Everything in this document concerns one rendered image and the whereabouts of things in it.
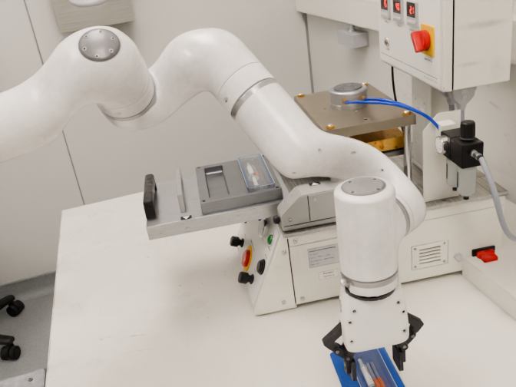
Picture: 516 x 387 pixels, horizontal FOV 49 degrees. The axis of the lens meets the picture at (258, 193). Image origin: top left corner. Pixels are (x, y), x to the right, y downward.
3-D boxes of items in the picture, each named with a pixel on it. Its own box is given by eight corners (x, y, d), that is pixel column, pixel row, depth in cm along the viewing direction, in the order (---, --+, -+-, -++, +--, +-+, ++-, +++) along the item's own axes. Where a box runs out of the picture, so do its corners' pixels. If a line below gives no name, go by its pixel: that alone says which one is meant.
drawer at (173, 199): (275, 176, 134) (271, 145, 131) (295, 216, 114) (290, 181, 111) (152, 199, 131) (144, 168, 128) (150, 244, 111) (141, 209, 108)
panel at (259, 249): (236, 242, 144) (257, 176, 137) (253, 310, 117) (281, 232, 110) (229, 240, 143) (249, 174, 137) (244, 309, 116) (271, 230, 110)
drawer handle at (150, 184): (157, 188, 127) (153, 172, 125) (156, 217, 113) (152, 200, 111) (148, 190, 127) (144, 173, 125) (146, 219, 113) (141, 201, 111)
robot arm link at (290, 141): (294, 98, 98) (413, 233, 89) (224, 127, 88) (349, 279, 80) (315, 61, 91) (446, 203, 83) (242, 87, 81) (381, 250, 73)
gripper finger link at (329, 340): (318, 330, 85) (328, 357, 88) (365, 312, 85) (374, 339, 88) (315, 325, 87) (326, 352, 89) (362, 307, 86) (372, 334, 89)
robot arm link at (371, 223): (366, 243, 89) (328, 269, 83) (362, 166, 83) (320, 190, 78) (412, 259, 83) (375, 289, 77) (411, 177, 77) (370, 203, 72)
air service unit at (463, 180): (451, 176, 111) (452, 104, 105) (490, 207, 98) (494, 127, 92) (426, 181, 111) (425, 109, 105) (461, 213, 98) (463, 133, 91)
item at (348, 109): (395, 115, 135) (394, 61, 130) (457, 160, 107) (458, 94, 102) (297, 133, 133) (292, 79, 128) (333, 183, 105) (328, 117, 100)
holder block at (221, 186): (266, 164, 131) (265, 153, 130) (283, 199, 113) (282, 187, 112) (196, 176, 130) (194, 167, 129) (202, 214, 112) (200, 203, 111)
